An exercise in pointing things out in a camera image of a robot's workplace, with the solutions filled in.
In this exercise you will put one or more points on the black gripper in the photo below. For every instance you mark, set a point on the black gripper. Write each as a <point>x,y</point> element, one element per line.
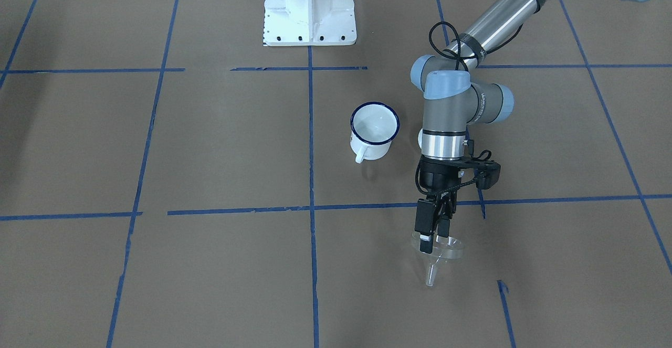
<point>434,178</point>

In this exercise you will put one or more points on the clear plastic funnel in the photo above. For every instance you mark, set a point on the clear plastic funnel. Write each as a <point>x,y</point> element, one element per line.
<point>444,249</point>

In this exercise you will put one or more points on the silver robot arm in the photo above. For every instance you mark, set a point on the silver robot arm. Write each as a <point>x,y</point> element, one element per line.
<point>453,100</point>

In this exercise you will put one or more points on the white enamel mug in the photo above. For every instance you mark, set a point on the white enamel mug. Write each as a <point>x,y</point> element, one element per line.
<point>373,125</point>

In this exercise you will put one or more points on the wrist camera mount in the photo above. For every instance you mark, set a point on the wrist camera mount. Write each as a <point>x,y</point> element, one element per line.
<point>487,172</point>

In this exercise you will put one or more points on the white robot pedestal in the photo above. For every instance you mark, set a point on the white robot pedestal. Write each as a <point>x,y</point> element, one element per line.
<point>309,22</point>

